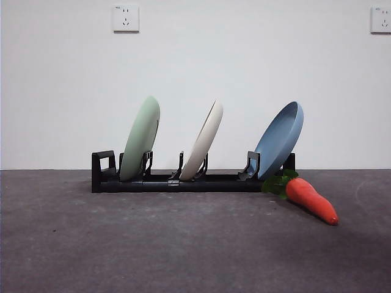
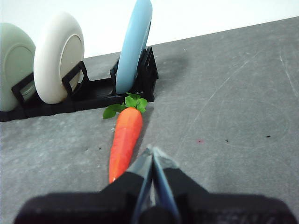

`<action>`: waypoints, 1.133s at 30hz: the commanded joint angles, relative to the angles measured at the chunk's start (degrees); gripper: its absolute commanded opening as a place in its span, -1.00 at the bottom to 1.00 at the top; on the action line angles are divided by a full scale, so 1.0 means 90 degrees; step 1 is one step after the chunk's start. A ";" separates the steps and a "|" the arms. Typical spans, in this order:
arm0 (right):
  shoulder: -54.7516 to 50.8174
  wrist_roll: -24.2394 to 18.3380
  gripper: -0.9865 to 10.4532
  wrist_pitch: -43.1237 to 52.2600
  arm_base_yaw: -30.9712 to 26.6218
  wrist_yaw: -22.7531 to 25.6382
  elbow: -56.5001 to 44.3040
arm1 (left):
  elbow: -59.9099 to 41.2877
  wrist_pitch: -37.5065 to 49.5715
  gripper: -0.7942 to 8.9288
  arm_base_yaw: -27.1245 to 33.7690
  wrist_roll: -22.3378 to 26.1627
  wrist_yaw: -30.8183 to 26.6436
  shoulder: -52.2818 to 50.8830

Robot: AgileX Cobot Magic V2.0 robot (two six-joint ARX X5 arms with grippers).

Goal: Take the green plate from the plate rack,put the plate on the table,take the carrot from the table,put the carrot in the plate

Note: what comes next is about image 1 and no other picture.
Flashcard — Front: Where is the pale green plate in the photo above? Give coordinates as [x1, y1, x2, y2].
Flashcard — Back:
[119, 95, 161, 182]

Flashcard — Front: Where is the orange carrot with green leaves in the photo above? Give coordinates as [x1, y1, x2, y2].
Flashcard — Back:
[261, 168, 339, 226]

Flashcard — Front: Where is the beige plate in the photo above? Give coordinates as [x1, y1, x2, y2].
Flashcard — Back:
[178, 99, 224, 181]

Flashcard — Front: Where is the black plate rack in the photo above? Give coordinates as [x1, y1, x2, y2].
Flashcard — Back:
[91, 149, 296, 194]

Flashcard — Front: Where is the blue plate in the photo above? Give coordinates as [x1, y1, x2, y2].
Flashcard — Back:
[253, 101, 304, 181]

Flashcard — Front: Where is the white wall socket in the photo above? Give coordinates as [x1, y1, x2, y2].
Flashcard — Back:
[370, 5, 391, 34]
[113, 5, 141, 34]

